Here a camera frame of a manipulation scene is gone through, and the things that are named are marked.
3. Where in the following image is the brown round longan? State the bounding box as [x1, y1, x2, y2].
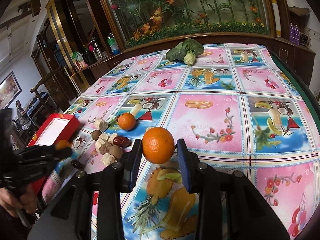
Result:
[91, 129, 102, 141]

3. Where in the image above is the seated person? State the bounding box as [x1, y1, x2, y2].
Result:
[15, 100, 31, 131]

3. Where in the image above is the large orange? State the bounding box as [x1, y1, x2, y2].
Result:
[142, 127, 175, 164]

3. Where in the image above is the red jujube date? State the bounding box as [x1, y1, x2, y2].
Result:
[113, 136, 131, 148]

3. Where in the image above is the black thermos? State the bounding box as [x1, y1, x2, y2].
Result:
[91, 37, 103, 60]

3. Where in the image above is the dark wooden chair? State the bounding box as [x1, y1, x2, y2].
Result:
[30, 67, 76, 111]

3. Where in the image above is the framed landscape painting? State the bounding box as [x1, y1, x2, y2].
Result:
[0, 71, 22, 109]

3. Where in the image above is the green bok choy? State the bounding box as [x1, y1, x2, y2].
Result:
[166, 38, 204, 66]

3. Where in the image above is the left hand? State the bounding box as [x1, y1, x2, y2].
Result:
[1, 184, 37, 217]

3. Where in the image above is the red white-lined box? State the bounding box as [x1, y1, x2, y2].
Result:
[28, 114, 81, 203]

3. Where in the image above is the fruit pattern tablecloth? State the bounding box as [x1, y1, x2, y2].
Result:
[41, 43, 320, 240]

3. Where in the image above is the beige cut chunk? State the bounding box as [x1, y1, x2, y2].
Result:
[94, 118, 108, 132]

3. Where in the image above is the small orange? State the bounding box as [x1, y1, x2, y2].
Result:
[54, 140, 71, 150]
[117, 113, 136, 131]

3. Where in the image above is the glass flower display cabinet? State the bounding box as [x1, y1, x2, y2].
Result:
[100, 0, 277, 50]

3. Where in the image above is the white cut chunk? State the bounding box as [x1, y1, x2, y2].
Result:
[100, 153, 117, 167]

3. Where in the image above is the green plastic bottle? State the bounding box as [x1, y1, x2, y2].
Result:
[107, 33, 120, 55]

